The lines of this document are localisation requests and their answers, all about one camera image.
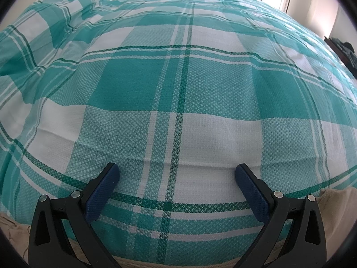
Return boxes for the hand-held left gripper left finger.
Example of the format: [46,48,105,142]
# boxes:
[28,162,120,268]

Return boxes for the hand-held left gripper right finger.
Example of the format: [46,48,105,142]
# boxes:
[235,164,327,268]

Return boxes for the beige pants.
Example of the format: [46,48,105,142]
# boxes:
[0,188,357,268]

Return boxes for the teal checked bed cover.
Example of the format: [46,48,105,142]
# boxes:
[0,0,357,250]

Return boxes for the dark grey clothes pile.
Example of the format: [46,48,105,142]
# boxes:
[333,38,357,71]

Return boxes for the dark wooden nightstand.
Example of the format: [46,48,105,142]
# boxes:
[324,36,357,76]

